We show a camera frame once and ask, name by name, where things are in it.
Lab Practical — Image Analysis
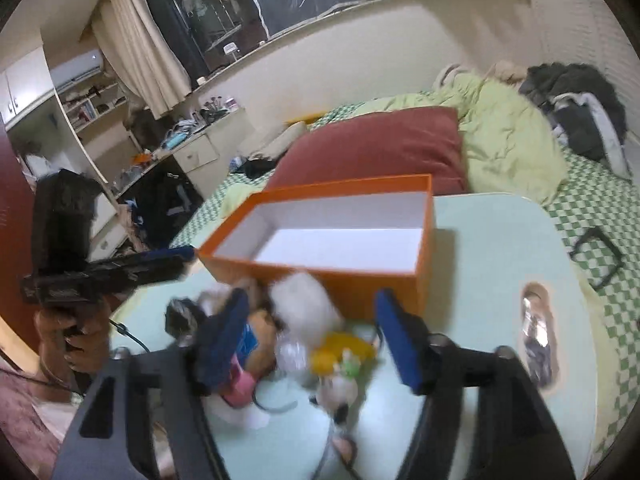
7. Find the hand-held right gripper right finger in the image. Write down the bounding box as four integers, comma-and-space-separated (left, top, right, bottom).
375, 289, 587, 480

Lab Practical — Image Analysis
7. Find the pile of dark clothes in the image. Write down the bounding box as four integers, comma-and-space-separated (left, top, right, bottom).
519, 61, 630, 177

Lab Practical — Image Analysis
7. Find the orange cardboard box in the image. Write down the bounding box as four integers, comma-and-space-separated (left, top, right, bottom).
196, 174, 437, 322

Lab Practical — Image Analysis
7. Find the white fluffy plush toy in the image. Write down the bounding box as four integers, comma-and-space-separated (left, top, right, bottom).
269, 270, 347, 337

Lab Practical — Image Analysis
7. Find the cluttered shelf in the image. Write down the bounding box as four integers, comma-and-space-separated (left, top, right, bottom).
54, 69, 147, 197

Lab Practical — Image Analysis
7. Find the yellow plush toy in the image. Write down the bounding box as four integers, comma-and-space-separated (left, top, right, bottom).
310, 331, 377, 376

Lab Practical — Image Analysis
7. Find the white wall cabinet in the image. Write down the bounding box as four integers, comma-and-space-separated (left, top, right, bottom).
0, 46, 55, 125

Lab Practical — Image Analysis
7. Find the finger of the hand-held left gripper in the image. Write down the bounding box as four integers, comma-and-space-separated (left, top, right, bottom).
90, 245, 197, 293

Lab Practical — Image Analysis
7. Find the black cable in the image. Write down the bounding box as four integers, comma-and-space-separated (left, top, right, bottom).
109, 317, 153, 357

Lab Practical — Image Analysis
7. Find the person's left hand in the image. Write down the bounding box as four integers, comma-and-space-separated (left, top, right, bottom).
34, 296, 113, 376

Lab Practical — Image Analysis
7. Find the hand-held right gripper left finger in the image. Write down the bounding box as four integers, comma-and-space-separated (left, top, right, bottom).
52, 289, 251, 480

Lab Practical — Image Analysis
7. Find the black and white toy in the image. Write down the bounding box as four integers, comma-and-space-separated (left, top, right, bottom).
164, 296, 203, 343

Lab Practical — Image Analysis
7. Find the light green duvet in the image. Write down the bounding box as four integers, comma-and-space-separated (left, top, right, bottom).
345, 71, 570, 207

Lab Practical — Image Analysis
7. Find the black cloth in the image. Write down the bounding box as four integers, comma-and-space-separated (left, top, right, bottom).
229, 156, 277, 179

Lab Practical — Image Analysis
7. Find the small white plush toy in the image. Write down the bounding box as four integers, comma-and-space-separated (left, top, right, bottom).
312, 374, 362, 428

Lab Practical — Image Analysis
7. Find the green checkered bedsheet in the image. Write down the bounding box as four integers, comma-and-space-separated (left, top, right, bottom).
169, 89, 640, 463

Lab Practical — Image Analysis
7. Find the white air conditioner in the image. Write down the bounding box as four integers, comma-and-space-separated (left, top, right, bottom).
49, 49, 107, 95

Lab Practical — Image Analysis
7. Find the window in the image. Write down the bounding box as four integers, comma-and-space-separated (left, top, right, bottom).
134, 0, 422, 82

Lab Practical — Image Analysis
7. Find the black rectangular frame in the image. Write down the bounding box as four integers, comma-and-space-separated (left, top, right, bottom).
569, 226, 624, 290

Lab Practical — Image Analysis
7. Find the brown plush toy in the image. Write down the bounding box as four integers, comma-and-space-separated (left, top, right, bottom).
220, 307, 282, 407

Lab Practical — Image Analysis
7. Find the red pillow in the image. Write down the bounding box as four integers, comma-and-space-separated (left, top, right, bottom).
264, 106, 469, 196

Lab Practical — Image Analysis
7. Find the clear plastic item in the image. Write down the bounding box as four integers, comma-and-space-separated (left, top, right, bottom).
276, 334, 312, 372

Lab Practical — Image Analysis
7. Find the white desk with drawers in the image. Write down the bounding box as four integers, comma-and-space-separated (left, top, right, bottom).
112, 106, 251, 206

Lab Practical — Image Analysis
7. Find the beige pillow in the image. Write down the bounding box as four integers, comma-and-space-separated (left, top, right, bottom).
239, 120, 307, 162

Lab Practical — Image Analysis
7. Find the pink fuzzy cloth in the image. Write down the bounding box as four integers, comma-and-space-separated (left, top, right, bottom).
0, 355, 76, 463

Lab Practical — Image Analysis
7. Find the shiny silver object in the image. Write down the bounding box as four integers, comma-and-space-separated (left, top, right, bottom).
520, 282, 557, 388

